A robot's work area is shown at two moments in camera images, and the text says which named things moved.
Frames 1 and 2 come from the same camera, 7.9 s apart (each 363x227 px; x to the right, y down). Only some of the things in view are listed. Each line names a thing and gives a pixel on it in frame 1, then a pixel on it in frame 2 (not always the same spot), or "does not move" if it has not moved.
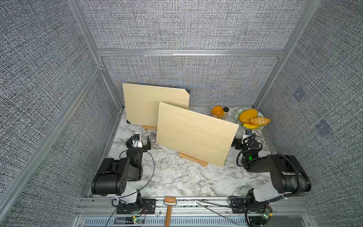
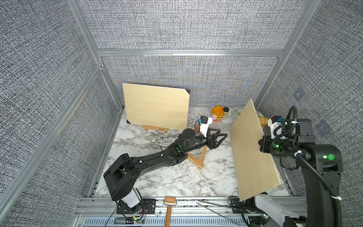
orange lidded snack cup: x=218 y=111 does not move
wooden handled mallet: x=169 y=201 does not move
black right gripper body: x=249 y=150 -> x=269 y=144
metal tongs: x=201 y=203 does not move
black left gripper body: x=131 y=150 -> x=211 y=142
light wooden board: x=141 y=102 does not move
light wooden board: x=204 y=137 -> x=255 y=170
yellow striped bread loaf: x=258 y=121 does not move
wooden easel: x=146 y=127 does not move
